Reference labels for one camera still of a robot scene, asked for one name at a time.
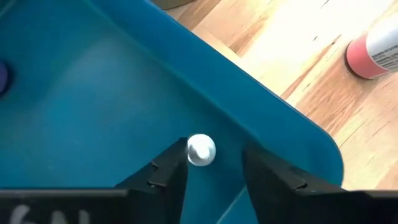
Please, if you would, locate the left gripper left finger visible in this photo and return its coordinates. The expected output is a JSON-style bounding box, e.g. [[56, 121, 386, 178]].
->
[[115, 138, 189, 224]]

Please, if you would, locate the blue plastic bin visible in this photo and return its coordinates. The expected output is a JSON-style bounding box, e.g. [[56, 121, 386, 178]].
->
[[0, 0, 345, 224]]

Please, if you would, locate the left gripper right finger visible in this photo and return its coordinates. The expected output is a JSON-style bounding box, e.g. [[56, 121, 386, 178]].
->
[[243, 143, 368, 224]]

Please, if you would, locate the small green food coloring bottle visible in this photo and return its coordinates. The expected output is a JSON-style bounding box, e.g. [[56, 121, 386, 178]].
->
[[185, 133, 217, 167]]

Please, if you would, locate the large red food coloring bottle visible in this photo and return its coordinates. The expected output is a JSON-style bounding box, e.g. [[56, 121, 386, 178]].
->
[[345, 14, 398, 80]]

